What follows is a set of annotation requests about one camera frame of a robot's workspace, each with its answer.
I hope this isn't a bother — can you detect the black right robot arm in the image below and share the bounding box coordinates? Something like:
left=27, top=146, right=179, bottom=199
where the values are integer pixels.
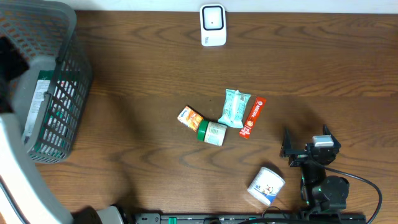
left=280, top=125, right=349, bottom=219

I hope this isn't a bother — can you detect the teal white snack packet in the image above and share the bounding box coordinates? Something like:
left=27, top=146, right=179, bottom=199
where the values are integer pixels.
left=218, top=89, right=251, bottom=128

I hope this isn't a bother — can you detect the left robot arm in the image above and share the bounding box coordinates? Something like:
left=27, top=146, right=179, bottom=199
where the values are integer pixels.
left=1, top=37, right=135, bottom=223

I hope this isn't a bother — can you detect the red coffee stick sachet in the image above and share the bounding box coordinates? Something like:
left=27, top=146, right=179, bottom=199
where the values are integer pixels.
left=239, top=96, right=267, bottom=139

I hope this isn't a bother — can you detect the white blue labelled jar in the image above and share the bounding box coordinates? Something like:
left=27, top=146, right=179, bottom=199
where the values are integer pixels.
left=247, top=167, right=285, bottom=206

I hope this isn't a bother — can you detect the white barcode scanner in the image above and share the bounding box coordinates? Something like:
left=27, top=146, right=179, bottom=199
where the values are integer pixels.
left=200, top=4, right=227, bottom=47

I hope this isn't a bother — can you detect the grey plastic mesh basket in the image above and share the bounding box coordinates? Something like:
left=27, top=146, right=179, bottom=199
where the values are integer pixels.
left=1, top=1, right=93, bottom=164

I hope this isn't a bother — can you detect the green lid white jar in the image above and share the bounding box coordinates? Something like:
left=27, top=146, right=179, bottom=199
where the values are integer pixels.
left=197, top=120, right=228, bottom=146

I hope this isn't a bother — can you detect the small orange carton box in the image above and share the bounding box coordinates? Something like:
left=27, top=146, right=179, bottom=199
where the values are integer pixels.
left=177, top=106, right=203, bottom=131

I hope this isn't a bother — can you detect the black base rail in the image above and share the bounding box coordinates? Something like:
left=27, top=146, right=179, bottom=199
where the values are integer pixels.
left=133, top=213, right=367, bottom=224

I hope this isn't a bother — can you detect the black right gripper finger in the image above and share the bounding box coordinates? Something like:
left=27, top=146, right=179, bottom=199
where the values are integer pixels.
left=280, top=128, right=293, bottom=157
left=323, top=124, right=332, bottom=136

